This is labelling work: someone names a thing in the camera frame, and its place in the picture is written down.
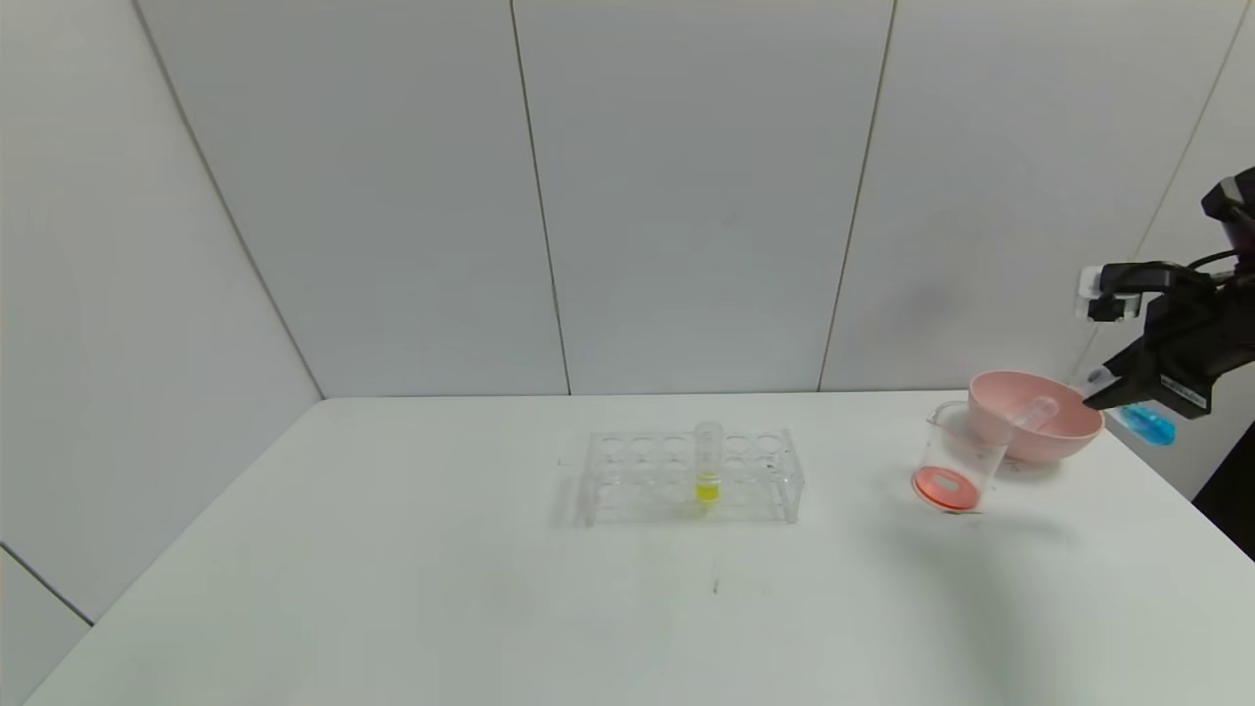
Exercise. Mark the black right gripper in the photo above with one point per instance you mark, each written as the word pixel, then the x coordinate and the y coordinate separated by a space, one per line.
pixel 1179 384

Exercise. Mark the test tube with blue pigment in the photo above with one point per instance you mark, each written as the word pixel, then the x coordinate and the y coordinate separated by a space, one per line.
pixel 1147 424

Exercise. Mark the test tube with red pigment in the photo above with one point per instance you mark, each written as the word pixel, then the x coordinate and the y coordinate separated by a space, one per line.
pixel 1031 412

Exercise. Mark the test tube with yellow pigment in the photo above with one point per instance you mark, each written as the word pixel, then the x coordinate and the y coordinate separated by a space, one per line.
pixel 707 487

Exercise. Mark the clear acrylic test tube rack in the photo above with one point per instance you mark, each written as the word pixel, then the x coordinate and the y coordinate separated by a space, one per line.
pixel 677 480

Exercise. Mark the pink bowl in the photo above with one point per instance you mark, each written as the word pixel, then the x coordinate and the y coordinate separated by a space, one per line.
pixel 1039 436

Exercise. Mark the clear glass beaker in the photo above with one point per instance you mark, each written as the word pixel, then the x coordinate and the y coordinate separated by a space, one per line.
pixel 946 487

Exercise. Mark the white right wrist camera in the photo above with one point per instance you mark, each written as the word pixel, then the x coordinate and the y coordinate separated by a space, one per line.
pixel 1106 292

